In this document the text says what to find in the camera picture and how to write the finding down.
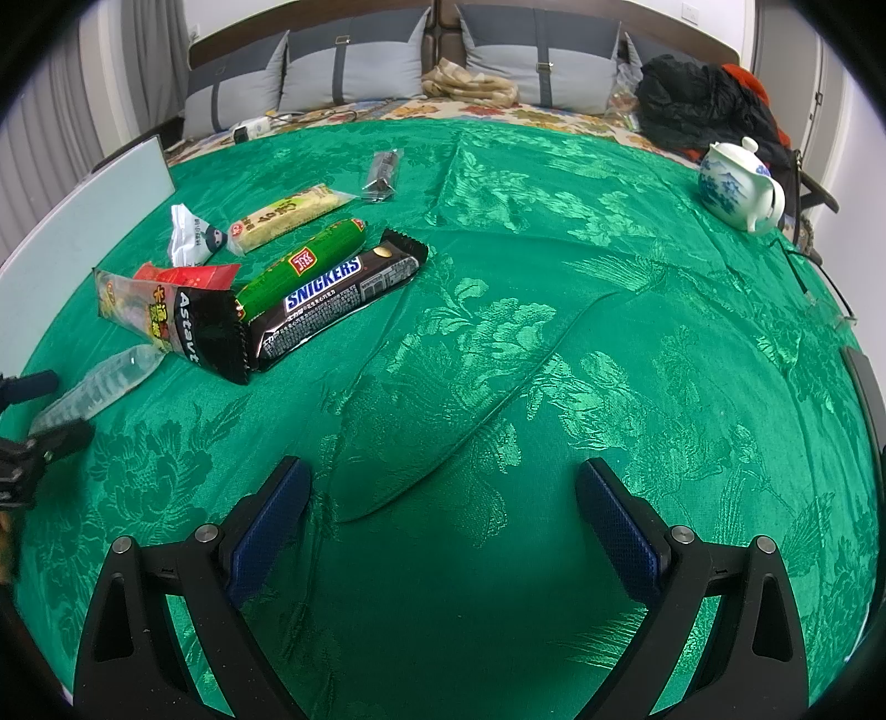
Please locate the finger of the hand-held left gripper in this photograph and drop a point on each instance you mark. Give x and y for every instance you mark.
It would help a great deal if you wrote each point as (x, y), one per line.
(31, 385)
(59, 439)

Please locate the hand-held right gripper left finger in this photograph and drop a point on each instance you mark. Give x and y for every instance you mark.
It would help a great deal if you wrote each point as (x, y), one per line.
(273, 533)

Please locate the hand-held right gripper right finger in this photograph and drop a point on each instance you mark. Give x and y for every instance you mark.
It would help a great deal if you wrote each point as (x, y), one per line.
(619, 540)

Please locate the clear plastic snack packet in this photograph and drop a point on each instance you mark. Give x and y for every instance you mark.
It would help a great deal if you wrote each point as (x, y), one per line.
(104, 384)

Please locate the black and orange snack packet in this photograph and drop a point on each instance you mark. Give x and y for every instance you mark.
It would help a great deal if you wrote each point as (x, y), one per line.
(187, 318)

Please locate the red snack packet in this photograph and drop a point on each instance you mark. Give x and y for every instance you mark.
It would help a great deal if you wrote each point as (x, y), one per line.
(201, 277)

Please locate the brown chocolate bar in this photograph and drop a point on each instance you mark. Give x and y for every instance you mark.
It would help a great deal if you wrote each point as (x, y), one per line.
(332, 291)

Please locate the green sausage stick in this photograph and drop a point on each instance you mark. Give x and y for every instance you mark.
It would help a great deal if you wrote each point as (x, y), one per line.
(304, 259)

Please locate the white board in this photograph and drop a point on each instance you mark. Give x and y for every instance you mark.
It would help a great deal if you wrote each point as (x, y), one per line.
(69, 242)

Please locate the white cartoon snack packet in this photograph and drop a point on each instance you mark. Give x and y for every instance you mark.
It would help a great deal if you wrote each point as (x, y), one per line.
(187, 235)

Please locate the green floral tablecloth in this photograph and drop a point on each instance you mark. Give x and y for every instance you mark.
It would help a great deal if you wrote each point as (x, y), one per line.
(484, 346)

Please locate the grey curtain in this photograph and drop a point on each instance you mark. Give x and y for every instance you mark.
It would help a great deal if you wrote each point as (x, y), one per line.
(48, 138)

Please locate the yellow cracker packet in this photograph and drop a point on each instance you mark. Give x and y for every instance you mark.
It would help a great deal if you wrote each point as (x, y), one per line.
(284, 218)

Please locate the white power strip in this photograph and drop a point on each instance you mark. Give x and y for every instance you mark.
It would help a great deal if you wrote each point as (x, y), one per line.
(250, 128)

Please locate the white and blue teapot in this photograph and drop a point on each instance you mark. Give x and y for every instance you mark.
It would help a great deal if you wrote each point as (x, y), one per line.
(727, 187)

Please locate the dark narrow snack packet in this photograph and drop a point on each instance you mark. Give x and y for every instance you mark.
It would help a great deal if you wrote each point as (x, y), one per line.
(382, 173)

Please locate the dark wooden chair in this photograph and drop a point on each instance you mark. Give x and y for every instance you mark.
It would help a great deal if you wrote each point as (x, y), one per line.
(817, 190)

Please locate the floral bedsheet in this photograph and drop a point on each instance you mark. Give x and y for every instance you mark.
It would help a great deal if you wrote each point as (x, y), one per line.
(554, 118)

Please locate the black jacket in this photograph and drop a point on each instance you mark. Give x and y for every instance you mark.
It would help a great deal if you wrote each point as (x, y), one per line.
(692, 104)

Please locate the clear plastic bag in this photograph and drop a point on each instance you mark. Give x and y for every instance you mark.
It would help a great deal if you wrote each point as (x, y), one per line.
(623, 90)

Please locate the orange cloth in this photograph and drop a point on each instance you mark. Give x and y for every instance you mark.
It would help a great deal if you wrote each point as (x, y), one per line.
(751, 86)

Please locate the beige patterned cloth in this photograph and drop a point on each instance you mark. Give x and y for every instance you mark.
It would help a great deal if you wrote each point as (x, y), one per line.
(471, 83)

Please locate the grey pillows row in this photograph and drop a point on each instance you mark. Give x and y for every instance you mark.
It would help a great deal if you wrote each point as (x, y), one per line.
(443, 21)

